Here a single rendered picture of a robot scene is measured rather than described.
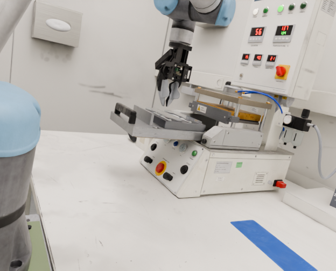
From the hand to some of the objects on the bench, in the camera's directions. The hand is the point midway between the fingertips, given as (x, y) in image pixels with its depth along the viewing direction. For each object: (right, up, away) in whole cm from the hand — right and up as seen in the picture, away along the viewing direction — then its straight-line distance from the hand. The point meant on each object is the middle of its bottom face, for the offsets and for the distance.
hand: (164, 102), depth 95 cm
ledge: (+80, -51, -15) cm, 96 cm away
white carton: (+73, -41, 0) cm, 84 cm away
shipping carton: (-5, -19, +47) cm, 51 cm away
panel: (-4, -27, +7) cm, 28 cm away
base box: (+20, -30, +20) cm, 42 cm away
